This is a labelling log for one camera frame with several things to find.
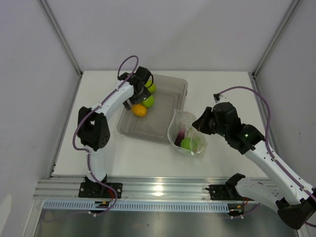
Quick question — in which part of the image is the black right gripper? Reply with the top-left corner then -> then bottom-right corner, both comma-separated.
192,107 -> 229,138

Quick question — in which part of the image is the orange fruit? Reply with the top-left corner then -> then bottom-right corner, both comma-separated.
131,104 -> 147,117

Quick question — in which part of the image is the green custard apple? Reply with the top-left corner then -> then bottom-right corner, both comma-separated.
180,138 -> 197,152

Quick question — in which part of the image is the clear dotted zip bag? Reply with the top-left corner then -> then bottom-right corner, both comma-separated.
167,109 -> 207,158

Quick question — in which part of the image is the purple eggplant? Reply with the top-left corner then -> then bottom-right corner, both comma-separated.
174,128 -> 186,147

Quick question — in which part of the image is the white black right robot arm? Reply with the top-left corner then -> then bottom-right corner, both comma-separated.
192,102 -> 316,230

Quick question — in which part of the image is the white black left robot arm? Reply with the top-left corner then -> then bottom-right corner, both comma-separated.
74,67 -> 153,198

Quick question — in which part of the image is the grey plastic food bin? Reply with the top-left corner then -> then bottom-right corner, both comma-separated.
117,75 -> 188,144

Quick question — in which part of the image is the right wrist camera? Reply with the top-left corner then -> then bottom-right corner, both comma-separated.
213,93 -> 228,104

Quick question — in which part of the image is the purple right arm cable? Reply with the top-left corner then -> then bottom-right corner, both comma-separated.
217,85 -> 316,227

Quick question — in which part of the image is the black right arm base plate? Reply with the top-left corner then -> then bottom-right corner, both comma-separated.
205,184 -> 253,201

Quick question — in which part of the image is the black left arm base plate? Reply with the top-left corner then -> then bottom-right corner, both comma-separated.
78,181 -> 123,198

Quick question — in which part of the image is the left aluminium frame post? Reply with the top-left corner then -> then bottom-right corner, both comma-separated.
38,0 -> 83,78

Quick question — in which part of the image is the aluminium frame post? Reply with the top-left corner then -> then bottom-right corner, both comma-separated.
38,0 -> 83,78
252,0 -> 303,79

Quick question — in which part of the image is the aluminium mounting rail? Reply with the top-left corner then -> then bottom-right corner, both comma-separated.
34,175 -> 275,201

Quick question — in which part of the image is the white slotted cable duct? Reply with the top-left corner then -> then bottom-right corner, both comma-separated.
43,200 -> 230,213

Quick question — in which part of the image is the right aluminium frame post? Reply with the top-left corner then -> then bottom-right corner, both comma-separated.
252,0 -> 303,79

